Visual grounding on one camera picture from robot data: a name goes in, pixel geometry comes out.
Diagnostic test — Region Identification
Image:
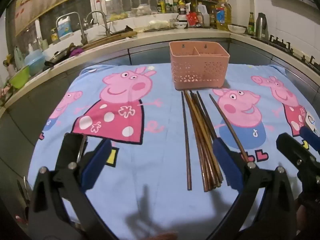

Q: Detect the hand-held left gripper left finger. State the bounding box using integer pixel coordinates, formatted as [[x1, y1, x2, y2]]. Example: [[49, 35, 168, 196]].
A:
[[27, 132, 118, 240]]

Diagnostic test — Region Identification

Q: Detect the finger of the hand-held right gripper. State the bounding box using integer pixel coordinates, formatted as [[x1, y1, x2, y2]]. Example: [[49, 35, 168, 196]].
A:
[[300, 126, 320, 153], [276, 132, 318, 180]]

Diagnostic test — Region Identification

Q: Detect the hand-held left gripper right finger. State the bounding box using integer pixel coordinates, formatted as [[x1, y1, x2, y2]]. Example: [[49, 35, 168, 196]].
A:
[[207, 138, 303, 240]]

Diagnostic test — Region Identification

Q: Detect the bunch of wooden chopsticks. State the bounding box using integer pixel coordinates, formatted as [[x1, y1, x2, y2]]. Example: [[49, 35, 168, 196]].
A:
[[181, 90, 250, 192]]

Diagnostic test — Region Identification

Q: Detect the pink perforated plastic basket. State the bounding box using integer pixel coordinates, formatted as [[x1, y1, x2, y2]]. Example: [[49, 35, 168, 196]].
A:
[[169, 41, 230, 90]]

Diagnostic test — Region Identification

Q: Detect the blue pig printed blanket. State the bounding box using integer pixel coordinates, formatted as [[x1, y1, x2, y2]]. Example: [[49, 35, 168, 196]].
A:
[[27, 64, 318, 240]]

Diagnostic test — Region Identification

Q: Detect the black gas stove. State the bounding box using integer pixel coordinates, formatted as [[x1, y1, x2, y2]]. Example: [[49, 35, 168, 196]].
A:
[[251, 35, 320, 70]]

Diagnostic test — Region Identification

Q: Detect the dark metal pan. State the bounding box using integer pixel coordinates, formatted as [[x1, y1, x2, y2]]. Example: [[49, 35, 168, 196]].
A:
[[45, 46, 75, 67]]

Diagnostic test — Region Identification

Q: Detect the green plastic bowl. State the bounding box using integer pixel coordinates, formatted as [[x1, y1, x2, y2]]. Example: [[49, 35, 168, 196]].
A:
[[9, 66, 30, 89]]

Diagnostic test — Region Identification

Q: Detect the blue plastic container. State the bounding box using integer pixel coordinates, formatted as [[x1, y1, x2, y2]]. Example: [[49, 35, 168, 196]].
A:
[[24, 49, 46, 77]]

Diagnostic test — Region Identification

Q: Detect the steel kettle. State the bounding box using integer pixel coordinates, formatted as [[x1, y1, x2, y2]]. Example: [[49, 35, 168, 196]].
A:
[[255, 12, 269, 40]]

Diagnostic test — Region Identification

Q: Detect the green glass bottle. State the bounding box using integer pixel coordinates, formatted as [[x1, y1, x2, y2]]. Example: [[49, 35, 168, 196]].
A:
[[247, 12, 255, 36]]

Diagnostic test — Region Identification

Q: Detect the wooden cutting board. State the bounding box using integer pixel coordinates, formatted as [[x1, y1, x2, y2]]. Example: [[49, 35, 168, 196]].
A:
[[80, 30, 138, 50]]

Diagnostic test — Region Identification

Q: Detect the clear plastic bottle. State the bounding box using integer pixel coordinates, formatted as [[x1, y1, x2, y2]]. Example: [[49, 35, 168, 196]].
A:
[[14, 45, 25, 70]]

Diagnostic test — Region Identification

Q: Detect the chrome faucet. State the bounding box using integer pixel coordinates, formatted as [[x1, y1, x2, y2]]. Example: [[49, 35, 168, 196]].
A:
[[85, 10, 112, 37], [55, 12, 88, 45]]

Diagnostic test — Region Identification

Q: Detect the yellow cooking oil bottle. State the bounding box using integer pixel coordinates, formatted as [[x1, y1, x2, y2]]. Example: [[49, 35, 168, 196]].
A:
[[215, 0, 232, 32]]

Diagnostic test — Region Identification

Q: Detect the red packet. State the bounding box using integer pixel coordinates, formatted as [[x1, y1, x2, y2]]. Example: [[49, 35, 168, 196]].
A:
[[186, 12, 200, 27]]

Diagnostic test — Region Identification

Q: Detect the white plastic jug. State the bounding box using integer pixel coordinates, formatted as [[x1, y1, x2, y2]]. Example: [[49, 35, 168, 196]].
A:
[[196, 2, 210, 28]]

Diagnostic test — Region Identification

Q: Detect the white plastic bag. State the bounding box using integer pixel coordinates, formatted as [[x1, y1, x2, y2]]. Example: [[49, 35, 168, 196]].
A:
[[149, 19, 171, 31]]

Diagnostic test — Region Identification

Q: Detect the dark sauce bottle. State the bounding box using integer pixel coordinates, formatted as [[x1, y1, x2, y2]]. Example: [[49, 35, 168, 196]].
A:
[[178, 0, 188, 22]]

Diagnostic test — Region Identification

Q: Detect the row of condiment bottles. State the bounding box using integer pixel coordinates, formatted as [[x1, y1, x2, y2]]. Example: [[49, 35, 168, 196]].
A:
[[157, 0, 179, 14]]

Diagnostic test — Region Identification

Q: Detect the wall poster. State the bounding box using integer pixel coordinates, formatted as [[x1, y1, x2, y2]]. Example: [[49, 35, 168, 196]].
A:
[[15, 0, 97, 37]]

